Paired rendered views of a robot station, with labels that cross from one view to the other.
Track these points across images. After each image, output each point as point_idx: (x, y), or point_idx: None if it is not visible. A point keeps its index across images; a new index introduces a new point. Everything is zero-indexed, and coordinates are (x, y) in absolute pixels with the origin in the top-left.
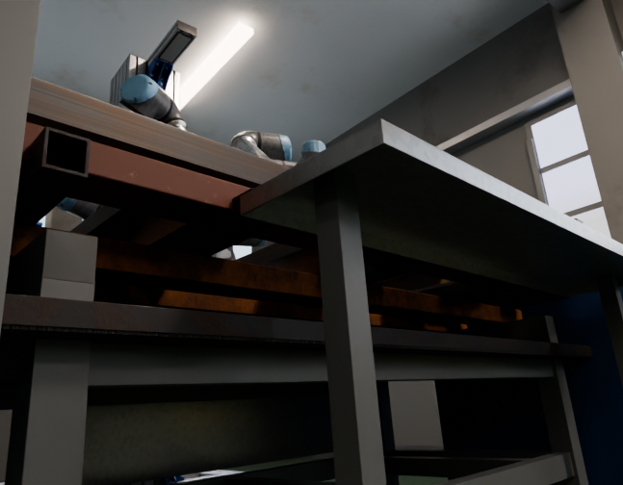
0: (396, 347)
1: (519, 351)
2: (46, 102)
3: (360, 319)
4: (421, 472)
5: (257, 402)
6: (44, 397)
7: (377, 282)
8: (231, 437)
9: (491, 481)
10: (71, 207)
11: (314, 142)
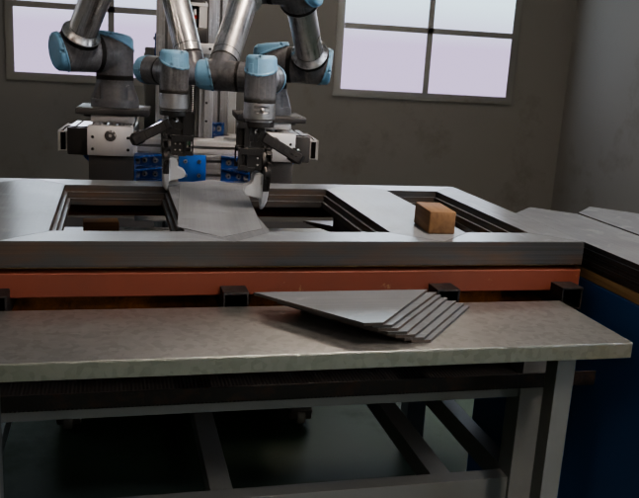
0: (152, 405)
1: (385, 392)
2: None
3: None
4: (384, 426)
5: None
6: None
7: (348, 227)
8: None
9: (321, 497)
10: (69, 71)
11: (253, 60)
